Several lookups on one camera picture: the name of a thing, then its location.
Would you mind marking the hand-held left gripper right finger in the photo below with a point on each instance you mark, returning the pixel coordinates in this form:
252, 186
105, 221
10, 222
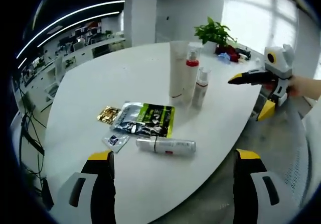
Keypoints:
255, 199

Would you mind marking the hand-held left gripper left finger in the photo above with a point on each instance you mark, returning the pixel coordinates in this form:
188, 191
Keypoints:
85, 196

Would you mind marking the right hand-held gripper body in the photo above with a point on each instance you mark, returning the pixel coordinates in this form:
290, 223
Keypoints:
282, 63

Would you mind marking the small clear-capped skincare bottle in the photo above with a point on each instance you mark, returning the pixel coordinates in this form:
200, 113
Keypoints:
200, 91
165, 146

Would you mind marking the red-collared white skincare pump bottle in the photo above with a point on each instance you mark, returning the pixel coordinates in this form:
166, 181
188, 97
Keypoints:
191, 83

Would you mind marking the small clear skincare sachet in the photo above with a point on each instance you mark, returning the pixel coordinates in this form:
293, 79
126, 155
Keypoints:
116, 142

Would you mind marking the large white skincare tube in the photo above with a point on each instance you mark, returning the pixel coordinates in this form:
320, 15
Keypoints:
178, 70

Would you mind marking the gold foil skincare sachet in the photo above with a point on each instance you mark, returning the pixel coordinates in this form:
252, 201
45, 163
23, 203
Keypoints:
108, 114

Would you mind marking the silver dark skincare sachet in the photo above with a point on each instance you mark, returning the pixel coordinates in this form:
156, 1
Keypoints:
125, 118

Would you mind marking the green black skincare sachet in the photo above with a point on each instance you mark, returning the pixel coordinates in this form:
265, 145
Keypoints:
156, 119

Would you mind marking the person's right hand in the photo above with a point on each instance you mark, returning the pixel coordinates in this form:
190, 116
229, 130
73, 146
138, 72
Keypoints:
297, 86

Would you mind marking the small black object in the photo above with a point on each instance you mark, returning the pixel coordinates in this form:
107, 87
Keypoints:
243, 53

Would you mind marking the blue plastic item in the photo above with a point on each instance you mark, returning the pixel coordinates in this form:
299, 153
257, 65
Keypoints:
225, 57

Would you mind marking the person's white shirt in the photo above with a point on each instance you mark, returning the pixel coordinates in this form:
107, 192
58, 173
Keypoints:
313, 118

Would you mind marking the grey mesh office chair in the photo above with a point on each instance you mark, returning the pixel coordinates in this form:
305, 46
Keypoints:
281, 153

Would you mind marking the potted green plant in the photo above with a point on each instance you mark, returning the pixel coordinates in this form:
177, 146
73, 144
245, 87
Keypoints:
213, 33

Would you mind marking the white office chair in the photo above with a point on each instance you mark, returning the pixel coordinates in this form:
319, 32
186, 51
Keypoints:
56, 78

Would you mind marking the row of white office desks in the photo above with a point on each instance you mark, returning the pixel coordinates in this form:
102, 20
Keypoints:
82, 50

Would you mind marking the straight ceiling light strip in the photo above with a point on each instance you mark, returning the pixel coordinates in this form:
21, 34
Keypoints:
62, 20
62, 29

